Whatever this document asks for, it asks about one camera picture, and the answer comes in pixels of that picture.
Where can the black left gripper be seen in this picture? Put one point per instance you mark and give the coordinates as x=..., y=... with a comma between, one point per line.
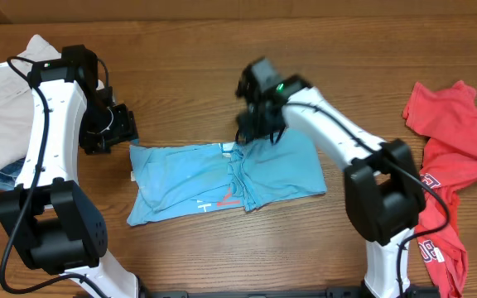
x=126, y=129

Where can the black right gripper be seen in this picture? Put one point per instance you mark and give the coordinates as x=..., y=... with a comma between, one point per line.
x=248, y=131

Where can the light blue t-shirt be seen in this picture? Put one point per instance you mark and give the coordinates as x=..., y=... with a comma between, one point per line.
x=178, y=181

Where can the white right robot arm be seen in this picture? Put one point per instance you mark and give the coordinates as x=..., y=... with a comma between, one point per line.
x=382, y=194

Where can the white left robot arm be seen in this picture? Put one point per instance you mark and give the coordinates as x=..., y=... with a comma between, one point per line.
x=50, y=222

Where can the beige folded trousers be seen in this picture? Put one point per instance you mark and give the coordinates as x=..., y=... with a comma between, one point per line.
x=16, y=115

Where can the red t-shirt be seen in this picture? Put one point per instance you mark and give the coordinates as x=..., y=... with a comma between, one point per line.
x=448, y=120

